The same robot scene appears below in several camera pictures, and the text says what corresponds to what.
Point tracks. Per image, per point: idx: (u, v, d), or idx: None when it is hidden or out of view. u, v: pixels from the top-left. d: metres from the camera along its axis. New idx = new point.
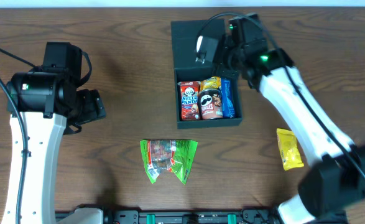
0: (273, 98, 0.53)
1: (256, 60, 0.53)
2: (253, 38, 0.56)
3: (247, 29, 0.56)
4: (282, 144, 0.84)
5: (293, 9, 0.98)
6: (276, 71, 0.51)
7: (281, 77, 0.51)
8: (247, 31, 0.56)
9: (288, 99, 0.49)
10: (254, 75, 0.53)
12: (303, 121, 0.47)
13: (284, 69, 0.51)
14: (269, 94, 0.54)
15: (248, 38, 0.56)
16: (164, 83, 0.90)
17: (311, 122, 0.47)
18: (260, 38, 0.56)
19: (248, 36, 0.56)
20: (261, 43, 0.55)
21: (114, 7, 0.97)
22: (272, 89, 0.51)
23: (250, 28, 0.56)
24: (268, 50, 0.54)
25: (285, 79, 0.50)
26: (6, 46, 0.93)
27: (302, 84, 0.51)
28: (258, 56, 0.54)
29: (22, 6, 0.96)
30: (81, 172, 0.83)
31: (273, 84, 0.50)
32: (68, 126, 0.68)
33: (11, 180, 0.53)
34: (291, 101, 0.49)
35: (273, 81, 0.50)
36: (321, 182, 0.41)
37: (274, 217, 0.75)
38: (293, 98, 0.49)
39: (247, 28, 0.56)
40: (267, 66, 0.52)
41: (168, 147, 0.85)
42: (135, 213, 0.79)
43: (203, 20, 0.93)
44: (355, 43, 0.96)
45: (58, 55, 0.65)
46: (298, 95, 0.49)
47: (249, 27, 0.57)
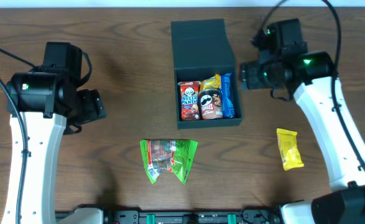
0: (308, 109, 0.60)
1: (297, 63, 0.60)
2: (292, 42, 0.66)
3: (287, 32, 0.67)
4: (282, 144, 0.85)
5: (292, 9, 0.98)
6: (317, 81, 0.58)
7: (323, 89, 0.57)
8: (288, 35, 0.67)
9: (326, 114, 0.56)
10: (290, 77, 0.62)
12: (334, 139, 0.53)
13: (327, 83, 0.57)
14: (304, 104, 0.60)
15: (287, 43, 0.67)
16: (165, 83, 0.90)
17: (342, 142, 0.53)
18: (300, 43, 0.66)
19: (288, 40, 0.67)
20: (300, 48, 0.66)
21: (114, 7, 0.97)
22: (311, 101, 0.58)
23: (289, 33, 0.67)
24: (311, 55, 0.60)
25: (327, 97, 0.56)
26: (6, 46, 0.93)
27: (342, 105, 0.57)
28: (301, 60, 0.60)
29: (22, 6, 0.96)
30: (81, 172, 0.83)
31: (314, 96, 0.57)
32: (68, 126, 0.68)
33: (11, 180, 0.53)
34: (328, 114, 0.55)
35: (314, 94, 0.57)
36: (342, 208, 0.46)
37: (275, 214, 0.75)
38: (329, 113, 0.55)
39: (288, 34, 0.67)
40: (308, 70, 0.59)
41: (168, 147, 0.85)
42: (135, 213, 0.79)
43: (202, 20, 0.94)
44: (355, 43, 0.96)
45: (58, 55, 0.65)
46: (335, 113, 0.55)
47: (288, 33, 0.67)
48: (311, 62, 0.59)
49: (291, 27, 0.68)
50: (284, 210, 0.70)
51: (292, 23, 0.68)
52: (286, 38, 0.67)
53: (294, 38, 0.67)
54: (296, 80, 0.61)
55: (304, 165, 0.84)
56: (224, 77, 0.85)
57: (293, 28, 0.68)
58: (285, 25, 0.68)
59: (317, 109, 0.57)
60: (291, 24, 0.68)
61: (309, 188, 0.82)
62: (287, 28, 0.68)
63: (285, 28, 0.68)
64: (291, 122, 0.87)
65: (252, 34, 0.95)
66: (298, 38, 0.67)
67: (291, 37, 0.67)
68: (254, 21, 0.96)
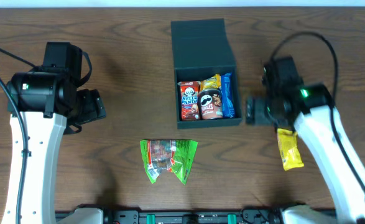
0: (309, 139, 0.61)
1: (296, 96, 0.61)
2: (286, 76, 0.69)
3: (283, 68, 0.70)
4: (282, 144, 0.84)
5: (292, 9, 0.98)
6: (315, 112, 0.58)
7: (323, 120, 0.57)
8: (283, 70, 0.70)
9: (327, 146, 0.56)
10: (290, 109, 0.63)
12: (337, 168, 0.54)
13: (328, 112, 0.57)
14: (304, 134, 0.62)
15: (283, 77, 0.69)
16: (164, 83, 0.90)
17: (344, 172, 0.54)
18: (294, 78, 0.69)
19: (283, 74, 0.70)
20: (296, 81, 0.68)
21: (115, 7, 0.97)
22: (312, 132, 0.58)
23: (285, 67, 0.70)
24: (308, 88, 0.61)
25: (326, 126, 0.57)
26: (6, 46, 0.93)
27: (342, 132, 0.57)
28: (299, 93, 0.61)
29: (23, 6, 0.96)
30: (81, 172, 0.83)
31: (314, 128, 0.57)
32: (68, 126, 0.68)
33: (11, 180, 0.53)
34: (329, 145, 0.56)
35: (314, 126, 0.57)
36: None
37: (274, 215, 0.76)
38: (331, 144, 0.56)
39: (283, 68, 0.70)
40: (306, 102, 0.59)
41: (168, 147, 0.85)
42: (135, 213, 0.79)
43: (202, 20, 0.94)
44: (355, 43, 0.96)
45: (58, 56, 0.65)
46: (336, 143, 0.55)
47: (284, 67, 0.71)
48: (308, 94, 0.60)
49: (286, 63, 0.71)
50: (285, 216, 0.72)
51: (286, 60, 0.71)
52: (281, 73, 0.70)
53: (289, 72, 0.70)
54: (295, 112, 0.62)
55: (303, 165, 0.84)
56: (224, 77, 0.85)
57: (286, 63, 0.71)
58: (280, 60, 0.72)
59: (318, 140, 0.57)
60: (286, 60, 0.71)
61: (309, 188, 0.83)
62: (283, 63, 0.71)
63: (280, 63, 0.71)
64: None
65: (252, 34, 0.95)
66: (292, 71, 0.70)
67: (287, 71, 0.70)
68: (254, 21, 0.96)
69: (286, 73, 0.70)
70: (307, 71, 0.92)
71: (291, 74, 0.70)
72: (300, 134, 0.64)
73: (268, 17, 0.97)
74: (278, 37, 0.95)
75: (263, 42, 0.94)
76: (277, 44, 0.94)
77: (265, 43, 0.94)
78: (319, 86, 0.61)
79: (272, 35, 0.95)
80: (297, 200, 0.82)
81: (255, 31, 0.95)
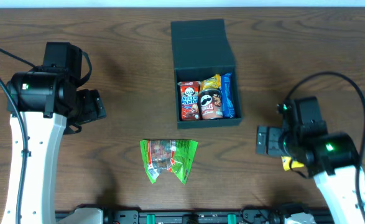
0: (328, 197, 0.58)
1: (321, 149, 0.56)
2: (310, 120, 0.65)
3: (305, 112, 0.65)
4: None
5: (292, 9, 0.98)
6: (339, 170, 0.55)
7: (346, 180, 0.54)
8: (305, 113, 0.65)
9: (347, 208, 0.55)
10: (313, 160, 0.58)
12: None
13: (351, 171, 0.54)
14: (324, 191, 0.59)
15: (306, 121, 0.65)
16: (164, 83, 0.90)
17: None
18: (318, 122, 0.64)
19: (306, 118, 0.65)
20: (319, 126, 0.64)
21: (114, 7, 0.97)
22: (332, 193, 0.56)
23: (307, 110, 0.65)
24: (333, 140, 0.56)
25: (351, 188, 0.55)
26: (6, 46, 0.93)
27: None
28: (323, 146, 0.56)
29: (22, 6, 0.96)
30: (81, 172, 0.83)
31: (336, 190, 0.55)
32: (68, 126, 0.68)
33: (11, 180, 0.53)
34: (350, 210, 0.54)
35: (336, 186, 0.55)
36: None
37: (274, 214, 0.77)
38: (352, 209, 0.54)
39: (306, 111, 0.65)
40: (330, 157, 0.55)
41: (168, 147, 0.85)
42: (135, 213, 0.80)
43: (202, 20, 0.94)
44: (355, 43, 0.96)
45: (58, 56, 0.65)
46: (359, 208, 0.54)
47: (307, 109, 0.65)
48: (333, 149, 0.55)
49: (309, 104, 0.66)
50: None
51: (309, 101, 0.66)
52: (304, 116, 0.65)
53: (313, 115, 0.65)
54: (316, 165, 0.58)
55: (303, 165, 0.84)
56: (224, 77, 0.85)
57: (309, 104, 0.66)
58: (302, 102, 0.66)
59: (339, 201, 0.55)
60: (309, 101, 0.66)
61: (309, 189, 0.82)
62: (304, 104, 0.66)
63: (302, 104, 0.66)
64: None
65: (252, 34, 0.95)
66: (316, 115, 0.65)
67: (310, 114, 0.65)
68: (254, 21, 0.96)
69: (310, 117, 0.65)
70: (307, 71, 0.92)
71: (314, 119, 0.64)
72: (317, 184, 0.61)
73: (268, 17, 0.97)
74: (278, 37, 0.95)
75: (263, 42, 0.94)
76: (277, 44, 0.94)
77: (265, 43, 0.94)
78: (344, 138, 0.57)
79: (272, 35, 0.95)
80: (297, 200, 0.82)
81: (255, 31, 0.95)
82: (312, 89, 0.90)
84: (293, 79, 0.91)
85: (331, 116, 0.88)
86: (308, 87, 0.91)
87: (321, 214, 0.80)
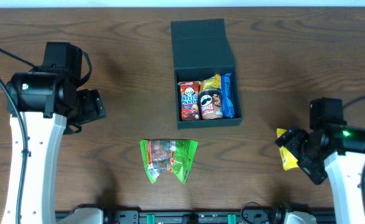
0: (331, 177, 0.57)
1: (337, 132, 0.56)
2: (332, 116, 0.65)
3: (329, 106, 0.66)
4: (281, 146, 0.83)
5: (292, 9, 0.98)
6: (351, 153, 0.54)
7: (354, 163, 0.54)
8: (329, 108, 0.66)
9: (349, 186, 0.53)
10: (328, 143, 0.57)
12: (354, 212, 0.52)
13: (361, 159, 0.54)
14: (329, 172, 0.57)
15: (328, 115, 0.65)
16: (164, 83, 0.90)
17: (358, 217, 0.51)
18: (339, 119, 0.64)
19: (328, 113, 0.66)
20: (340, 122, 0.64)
21: (114, 7, 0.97)
22: (339, 171, 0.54)
23: (331, 106, 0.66)
24: (352, 129, 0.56)
25: (356, 170, 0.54)
26: (6, 46, 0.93)
27: None
28: (341, 130, 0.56)
29: (22, 6, 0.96)
30: (81, 172, 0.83)
31: (343, 167, 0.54)
32: (68, 126, 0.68)
33: (11, 180, 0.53)
34: (352, 189, 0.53)
35: (345, 164, 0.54)
36: None
37: (277, 208, 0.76)
38: (354, 188, 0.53)
39: (331, 106, 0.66)
40: (345, 142, 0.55)
41: (168, 147, 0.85)
42: (135, 213, 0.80)
43: (202, 19, 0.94)
44: (355, 43, 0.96)
45: (58, 55, 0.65)
46: (360, 188, 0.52)
47: (331, 106, 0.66)
48: (349, 135, 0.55)
49: (333, 102, 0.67)
50: (288, 218, 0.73)
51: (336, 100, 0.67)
52: (328, 110, 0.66)
53: (336, 112, 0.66)
54: (329, 149, 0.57)
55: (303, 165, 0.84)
56: (224, 77, 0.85)
57: (334, 102, 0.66)
58: (327, 99, 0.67)
59: (342, 178, 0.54)
60: (335, 99, 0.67)
61: (309, 188, 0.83)
62: (330, 101, 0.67)
63: (327, 101, 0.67)
64: (291, 122, 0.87)
65: (252, 34, 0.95)
66: (339, 114, 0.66)
67: (333, 111, 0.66)
68: (254, 21, 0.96)
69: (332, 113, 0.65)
70: (307, 71, 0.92)
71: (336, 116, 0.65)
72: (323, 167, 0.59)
73: (268, 17, 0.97)
74: (278, 37, 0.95)
75: (263, 42, 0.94)
76: (277, 44, 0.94)
77: (265, 43, 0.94)
78: (364, 130, 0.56)
79: (272, 35, 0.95)
80: (297, 199, 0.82)
81: (255, 31, 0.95)
82: (312, 89, 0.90)
84: (293, 79, 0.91)
85: None
86: (308, 86, 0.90)
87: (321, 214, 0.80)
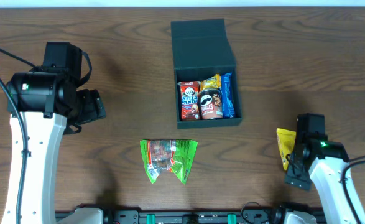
0: (316, 180, 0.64)
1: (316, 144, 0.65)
2: (314, 130, 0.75)
3: (313, 122, 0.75)
4: (281, 144, 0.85)
5: (292, 9, 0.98)
6: (329, 158, 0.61)
7: (334, 165, 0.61)
8: (313, 123, 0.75)
9: (332, 183, 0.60)
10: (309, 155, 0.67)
12: (341, 206, 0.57)
13: (339, 162, 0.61)
14: (314, 175, 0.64)
15: (311, 129, 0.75)
16: (164, 83, 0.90)
17: (346, 210, 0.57)
18: (321, 133, 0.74)
19: (312, 127, 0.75)
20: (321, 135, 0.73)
21: (115, 7, 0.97)
22: (321, 171, 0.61)
23: (315, 122, 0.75)
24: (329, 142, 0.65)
25: (336, 168, 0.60)
26: (7, 46, 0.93)
27: (350, 177, 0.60)
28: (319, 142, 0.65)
29: (22, 6, 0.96)
30: (81, 172, 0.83)
31: (325, 168, 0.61)
32: (68, 126, 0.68)
33: (11, 180, 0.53)
34: (334, 185, 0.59)
35: (326, 164, 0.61)
36: None
37: (277, 208, 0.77)
38: (337, 185, 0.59)
39: (314, 122, 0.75)
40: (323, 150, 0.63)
41: (168, 147, 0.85)
42: (135, 213, 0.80)
43: (201, 20, 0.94)
44: (356, 43, 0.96)
45: (58, 55, 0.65)
46: (341, 183, 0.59)
47: (314, 121, 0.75)
48: (327, 146, 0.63)
49: (317, 119, 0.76)
50: (288, 218, 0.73)
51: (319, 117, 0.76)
52: (312, 125, 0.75)
53: (318, 127, 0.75)
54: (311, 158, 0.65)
55: None
56: (224, 77, 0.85)
57: (318, 118, 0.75)
58: (312, 115, 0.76)
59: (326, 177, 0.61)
60: (319, 116, 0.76)
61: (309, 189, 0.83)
62: (314, 117, 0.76)
63: (312, 116, 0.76)
64: (291, 122, 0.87)
65: (252, 33, 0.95)
66: (321, 129, 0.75)
67: (316, 126, 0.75)
68: (254, 21, 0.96)
69: (314, 128, 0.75)
70: (307, 71, 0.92)
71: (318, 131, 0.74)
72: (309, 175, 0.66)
73: (268, 17, 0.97)
74: (278, 37, 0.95)
75: (263, 42, 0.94)
76: (277, 45, 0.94)
77: (265, 43, 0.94)
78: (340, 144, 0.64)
79: (272, 35, 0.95)
80: (297, 200, 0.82)
81: (255, 31, 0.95)
82: (312, 89, 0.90)
84: (293, 79, 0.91)
85: (331, 116, 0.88)
86: (308, 86, 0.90)
87: (321, 214, 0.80)
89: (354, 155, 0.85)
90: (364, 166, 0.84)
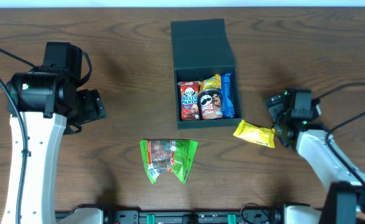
0: (307, 154, 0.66)
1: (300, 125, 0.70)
2: (300, 109, 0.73)
3: (298, 99, 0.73)
4: (250, 138, 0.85)
5: (292, 9, 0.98)
6: (311, 130, 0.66)
7: (316, 133, 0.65)
8: (300, 99, 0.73)
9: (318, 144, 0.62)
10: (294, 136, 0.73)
12: (328, 157, 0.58)
13: (323, 132, 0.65)
14: (304, 149, 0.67)
15: (296, 106, 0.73)
16: (164, 83, 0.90)
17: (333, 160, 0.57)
18: (306, 109, 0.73)
19: (297, 106, 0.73)
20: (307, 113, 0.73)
21: (115, 7, 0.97)
22: (306, 139, 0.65)
23: (300, 99, 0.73)
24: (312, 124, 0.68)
25: (319, 132, 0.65)
26: (7, 46, 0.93)
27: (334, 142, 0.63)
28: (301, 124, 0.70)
29: (22, 6, 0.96)
30: (82, 172, 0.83)
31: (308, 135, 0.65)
32: (68, 126, 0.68)
33: (11, 180, 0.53)
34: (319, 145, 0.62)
35: (309, 132, 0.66)
36: (335, 200, 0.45)
37: (276, 210, 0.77)
38: (323, 145, 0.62)
39: (300, 99, 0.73)
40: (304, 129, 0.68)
41: (168, 147, 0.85)
42: (135, 213, 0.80)
43: (202, 20, 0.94)
44: (355, 44, 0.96)
45: (57, 55, 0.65)
46: (326, 142, 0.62)
47: (300, 99, 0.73)
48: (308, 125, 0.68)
49: (304, 94, 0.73)
50: (287, 211, 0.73)
51: (305, 94, 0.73)
52: (298, 102, 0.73)
53: (304, 104, 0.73)
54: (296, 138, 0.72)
55: (302, 165, 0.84)
56: (224, 77, 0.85)
57: (303, 95, 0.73)
58: (298, 92, 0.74)
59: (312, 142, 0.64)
60: (304, 92, 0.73)
61: (309, 189, 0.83)
62: (300, 94, 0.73)
63: (297, 94, 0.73)
64: None
65: (252, 34, 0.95)
66: (307, 106, 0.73)
67: (301, 104, 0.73)
68: (254, 21, 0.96)
69: (301, 105, 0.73)
70: (307, 71, 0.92)
71: (304, 107, 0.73)
72: (302, 154, 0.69)
73: (268, 17, 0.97)
74: (278, 37, 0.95)
75: (263, 42, 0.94)
76: (277, 44, 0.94)
77: (265, 43, 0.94)
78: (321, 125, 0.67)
79: (271, 35, 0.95)
80: (296, 199, 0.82)
81: (255, 31, 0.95)
82: (311, 89, 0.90)
84: (293, 79, 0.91)
85: (331, 116, 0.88)
86: (307, 86, 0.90)
87: None
89: (352, 155, 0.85)
90: (362, 166, 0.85)
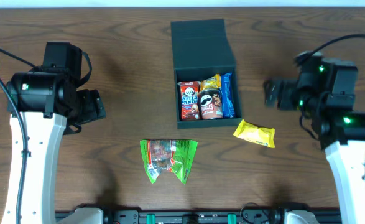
0: (335, 169, 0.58)
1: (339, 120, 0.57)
2: (339, 92, 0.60)
3: (339, 81, 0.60)
4: (250, 138, 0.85)
5: (292, 9, 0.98)
6: (352, 140, 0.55)
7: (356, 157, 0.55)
8: (339, 82, 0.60)
9: (354, 178, 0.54)
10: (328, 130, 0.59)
12: (360, 204, 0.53)
13: (364, 144, 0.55)
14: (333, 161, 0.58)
15: (336, 91, 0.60)
16: (164, 83, 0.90)
17: None
18: (347, 94, 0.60)
19: (337, 88, 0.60)
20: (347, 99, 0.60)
21: (115, 7, 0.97)
22: (342, 161, 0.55)
23: (342, 80, 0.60)
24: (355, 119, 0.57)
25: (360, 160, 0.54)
26: (7, 46, 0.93)
27: None
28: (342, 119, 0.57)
29: (22, 6, 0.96)
30: (82, 172, 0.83)
31: (346, 158, 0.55)
32: (68, 126, 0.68)
33: (11, 181, 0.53)
34: (357, 180, 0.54)
35: (347, 157, 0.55)
36: None
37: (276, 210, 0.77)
38: (360, 181, 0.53)
39: (342, 80, 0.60)
40: (346, 128, 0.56)
41: (168, 147, 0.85)
42: (135, 213, 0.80)
43: (202, 20, 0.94)
44: (355, 44, 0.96)
45: (57, 55, 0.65)
46: None
47: (342, 79, 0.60)
48: (350, 122, 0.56)
49: (347, 73, 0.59)
50: (288, 218, 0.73)
51: (349, 74, 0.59)
52: (338, 85, 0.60)
53: (346, 87, 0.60)
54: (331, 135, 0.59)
55: (302, 165, 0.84)
56: (224, 77, 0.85)
57: (346, 73, 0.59)
58: (341, 70, 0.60)
59: (347, 172, 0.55)
60: (348, 70, 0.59)
61: (309, 189, 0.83)
62: (342, 73, 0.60)
63: (339, 72, 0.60)
64: (291, 122, 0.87)
65: (252, 34, 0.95)
66: (349, 88, 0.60)
67: (342, 86, 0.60)
68: (254, 21, 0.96)
69: (342, 87, 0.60)
70: None
71: (345, 91, 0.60)
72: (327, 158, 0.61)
73: (268, 17, 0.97)
74: (278, 37, 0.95)
75: (263, 42, 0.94)
76: (277, 44, 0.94)
77: (265, 43, 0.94)
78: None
79: (271, 35, 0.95)
80: (296, 199, 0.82)
81: (255, 31, 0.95)
82: None
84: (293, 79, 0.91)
85: None
86: None
87: (319, 214, 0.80)
89: None
90: None
